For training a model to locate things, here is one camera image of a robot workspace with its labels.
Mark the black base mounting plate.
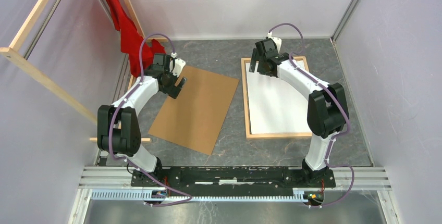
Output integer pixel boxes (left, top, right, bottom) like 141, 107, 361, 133
130, 166, 336, 197

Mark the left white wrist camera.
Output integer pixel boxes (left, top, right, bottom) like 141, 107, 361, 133
169, 52, 186, 77

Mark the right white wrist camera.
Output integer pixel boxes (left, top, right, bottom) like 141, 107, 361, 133
267, 32, 282, 53

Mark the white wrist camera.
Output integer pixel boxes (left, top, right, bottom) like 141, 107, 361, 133
267, 32, 282, 53
169, 52, 186, 77

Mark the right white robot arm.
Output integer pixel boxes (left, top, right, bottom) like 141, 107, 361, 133
249, 38, 350, 186

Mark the light wooden picture frame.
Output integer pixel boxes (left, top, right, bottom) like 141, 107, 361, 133
240, 56, 313, 140

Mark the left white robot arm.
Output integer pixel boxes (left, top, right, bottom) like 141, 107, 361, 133
97, 53, 187, 186

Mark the brown hardboard backing board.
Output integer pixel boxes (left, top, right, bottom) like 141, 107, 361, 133
149, 66, 239, 155

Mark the red cloth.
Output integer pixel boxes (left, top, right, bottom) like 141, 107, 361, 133
106, 0, 165, 77

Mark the large wooden rack frame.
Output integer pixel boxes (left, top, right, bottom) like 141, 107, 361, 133
0, 0, 169, 144

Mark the white slotted cable duct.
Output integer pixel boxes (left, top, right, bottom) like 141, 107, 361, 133
91, 189, 308, 203

